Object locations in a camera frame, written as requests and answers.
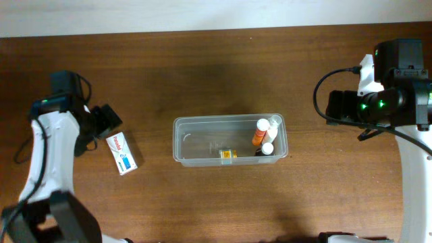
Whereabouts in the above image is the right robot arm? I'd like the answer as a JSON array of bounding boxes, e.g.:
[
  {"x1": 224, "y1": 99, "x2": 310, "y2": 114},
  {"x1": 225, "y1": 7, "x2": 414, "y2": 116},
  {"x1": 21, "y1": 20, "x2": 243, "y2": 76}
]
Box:
[{"x1": 313, "y1": 38, "x2": 431, "y2": 242}]

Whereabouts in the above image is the small jar gold lid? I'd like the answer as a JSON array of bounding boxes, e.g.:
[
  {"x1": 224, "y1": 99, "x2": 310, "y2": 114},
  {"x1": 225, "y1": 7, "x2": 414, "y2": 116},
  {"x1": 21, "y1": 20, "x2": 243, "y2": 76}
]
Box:
[{"x1": 219, "y1": 149, "x2": 237, "y2": 165}]

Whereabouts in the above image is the clear plastic container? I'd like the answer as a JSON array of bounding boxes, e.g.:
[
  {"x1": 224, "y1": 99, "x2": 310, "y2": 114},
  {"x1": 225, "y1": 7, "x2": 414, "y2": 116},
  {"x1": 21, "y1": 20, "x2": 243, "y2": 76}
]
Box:
[{"x1": 173, "y1": 113, "x2": 288, "y2": 167}]

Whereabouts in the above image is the white Panadol box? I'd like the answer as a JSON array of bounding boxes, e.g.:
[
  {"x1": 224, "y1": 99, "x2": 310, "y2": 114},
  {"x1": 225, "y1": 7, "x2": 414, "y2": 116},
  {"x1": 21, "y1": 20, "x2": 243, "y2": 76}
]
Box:
[{"x1": 106, "y1": 132, "x2": 138, "y2": 176}]

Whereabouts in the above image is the dark bottle white cap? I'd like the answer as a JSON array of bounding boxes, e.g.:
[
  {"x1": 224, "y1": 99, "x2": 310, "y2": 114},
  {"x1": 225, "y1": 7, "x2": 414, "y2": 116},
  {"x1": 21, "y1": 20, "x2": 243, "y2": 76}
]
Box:
[{"x1": 254, "y1": 142, "x2": 274, "y2": 157}]

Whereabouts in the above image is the white spray bottle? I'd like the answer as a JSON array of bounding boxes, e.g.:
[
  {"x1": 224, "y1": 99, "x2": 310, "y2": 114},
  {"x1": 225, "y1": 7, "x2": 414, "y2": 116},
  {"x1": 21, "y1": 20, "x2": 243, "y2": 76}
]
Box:
[{"x1": 263, "y1": 115, "x2": 282, "y2": 143}]

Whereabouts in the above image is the orange tube white cap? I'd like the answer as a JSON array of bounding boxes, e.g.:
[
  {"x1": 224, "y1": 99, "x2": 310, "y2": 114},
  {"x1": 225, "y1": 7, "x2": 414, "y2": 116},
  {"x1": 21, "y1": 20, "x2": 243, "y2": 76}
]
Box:
[{"x1": 252, "y1": 119, "x2": 270, "y2": 146}]

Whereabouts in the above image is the right black cable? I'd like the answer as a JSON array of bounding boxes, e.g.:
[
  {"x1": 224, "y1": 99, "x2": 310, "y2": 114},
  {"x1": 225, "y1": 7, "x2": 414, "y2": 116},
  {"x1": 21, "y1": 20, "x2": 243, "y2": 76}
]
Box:
[{"x1": 313, "y1": 65, "x2": 432, "y2": 158}]

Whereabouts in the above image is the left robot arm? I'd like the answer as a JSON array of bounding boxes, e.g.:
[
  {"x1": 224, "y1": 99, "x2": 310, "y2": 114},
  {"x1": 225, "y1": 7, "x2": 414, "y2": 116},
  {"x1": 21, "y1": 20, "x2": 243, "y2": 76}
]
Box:
[{"x1": 1, "y1": 71, "x2": 137, "y2": 242}]

